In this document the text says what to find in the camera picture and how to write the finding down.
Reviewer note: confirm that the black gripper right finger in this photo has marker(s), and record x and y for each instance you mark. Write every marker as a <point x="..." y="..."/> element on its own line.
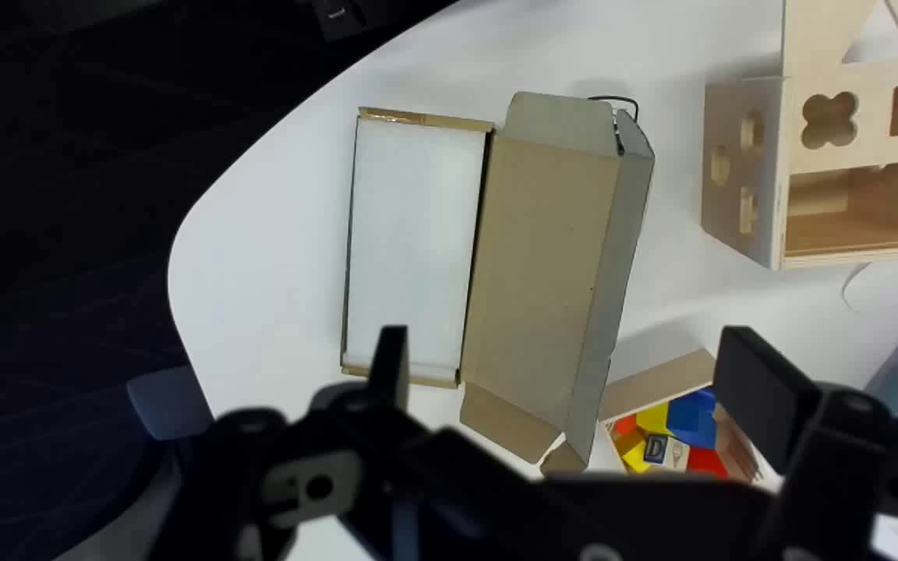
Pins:
<point x="766" y="394"/>

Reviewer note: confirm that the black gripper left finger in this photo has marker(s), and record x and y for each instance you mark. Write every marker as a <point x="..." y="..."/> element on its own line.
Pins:
<point x="388" y="374"/>

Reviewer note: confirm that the small box of coloured blocks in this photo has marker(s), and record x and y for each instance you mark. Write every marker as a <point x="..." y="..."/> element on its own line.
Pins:
<point x="669" y="422"/>

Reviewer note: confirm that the open cardboard box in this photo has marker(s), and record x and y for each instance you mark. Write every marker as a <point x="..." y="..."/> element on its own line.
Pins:
<point x="508" y="256"/>

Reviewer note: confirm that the wooden shape sorter house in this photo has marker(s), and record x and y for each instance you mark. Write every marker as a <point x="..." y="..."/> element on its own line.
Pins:
<point x="800" y="166"/>

